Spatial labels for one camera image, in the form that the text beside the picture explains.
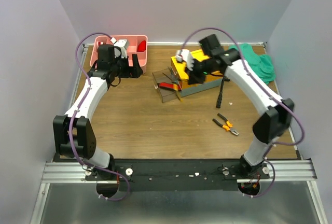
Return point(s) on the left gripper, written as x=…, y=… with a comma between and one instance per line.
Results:
x=135, y=70

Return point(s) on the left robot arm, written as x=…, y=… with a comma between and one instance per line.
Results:
x=73, y=133

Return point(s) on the aluminium rail frame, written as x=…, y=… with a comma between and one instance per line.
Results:
x=131, y=122

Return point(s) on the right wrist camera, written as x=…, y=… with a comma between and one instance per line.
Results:
x=185, y=56

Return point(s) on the black orange pliers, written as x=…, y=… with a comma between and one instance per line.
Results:
x=227, y=125

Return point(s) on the pink compartment tray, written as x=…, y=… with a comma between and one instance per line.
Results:
x=134, y=40

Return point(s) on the yellow black cutters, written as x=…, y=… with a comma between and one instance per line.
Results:
x=171, y=76

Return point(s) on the clear acrylic drawer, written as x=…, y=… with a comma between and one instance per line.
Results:
x=165, y=95

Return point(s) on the red black utility knife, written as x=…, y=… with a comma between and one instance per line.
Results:
x=169, y=86

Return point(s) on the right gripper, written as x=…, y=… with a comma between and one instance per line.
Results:
x=198, y=69

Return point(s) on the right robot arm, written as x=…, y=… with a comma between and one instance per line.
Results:
x=275, y=113

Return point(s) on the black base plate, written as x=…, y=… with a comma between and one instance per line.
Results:
x=178, y=174

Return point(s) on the red object back compartment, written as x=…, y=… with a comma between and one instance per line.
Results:
x=142, y=46

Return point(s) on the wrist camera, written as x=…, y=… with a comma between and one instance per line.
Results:
x=122, y=46
x=185, y=56

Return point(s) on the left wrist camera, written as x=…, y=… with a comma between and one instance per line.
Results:
x=122, y=46

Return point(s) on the yellow and grey drawer box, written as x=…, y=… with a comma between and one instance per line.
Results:
x=188, y=85

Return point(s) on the green cloth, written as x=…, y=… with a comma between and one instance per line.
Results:
x=260, y=64

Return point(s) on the black ribbed tool handle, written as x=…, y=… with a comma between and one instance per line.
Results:
x=220, y=96

